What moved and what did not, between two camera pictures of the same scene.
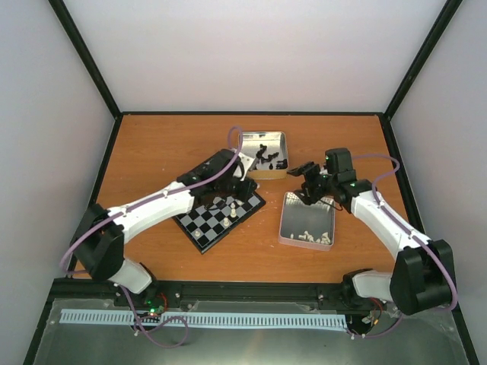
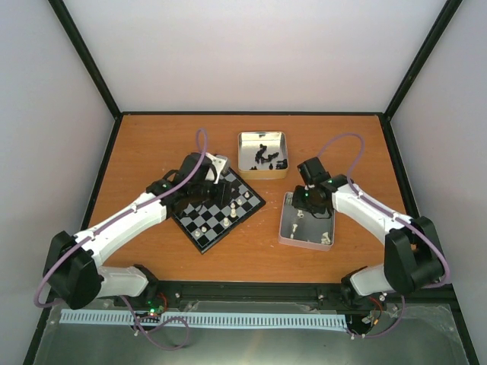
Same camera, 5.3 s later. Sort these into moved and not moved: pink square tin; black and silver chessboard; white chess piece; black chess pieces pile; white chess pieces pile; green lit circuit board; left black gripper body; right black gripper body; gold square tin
Moved: left black gripper body; white chess pieces pile; right black gripper body
Not moved: green lit circuit board; gold square tin; black chess pieces pile; pink square tin; black and silver chessboard; white chess piece
